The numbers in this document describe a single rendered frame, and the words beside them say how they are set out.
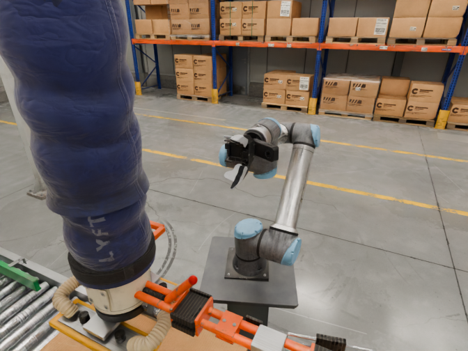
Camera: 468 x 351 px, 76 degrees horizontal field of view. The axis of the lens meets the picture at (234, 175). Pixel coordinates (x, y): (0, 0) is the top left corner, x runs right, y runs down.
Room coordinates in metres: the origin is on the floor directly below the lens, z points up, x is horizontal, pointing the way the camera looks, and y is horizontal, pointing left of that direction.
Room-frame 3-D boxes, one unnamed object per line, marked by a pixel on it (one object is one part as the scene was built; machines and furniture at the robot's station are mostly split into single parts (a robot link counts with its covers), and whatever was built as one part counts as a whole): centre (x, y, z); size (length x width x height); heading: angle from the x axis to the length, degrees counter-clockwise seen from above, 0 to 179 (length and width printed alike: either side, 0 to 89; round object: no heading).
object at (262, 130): (0.96, -0.07, 1.63); 0.09 x 0.05 x 0.10; 64
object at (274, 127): (1.04, -0.11, 1.62); 0.12 x 0.09 x 0.10; 154
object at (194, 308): (0.55, 0.11, 1.29); 0.10 x 0.08 x 0.06; 155
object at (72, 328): (0.58, 0.38, 1.19); 0.34 x 0.10 x 0.05; 65
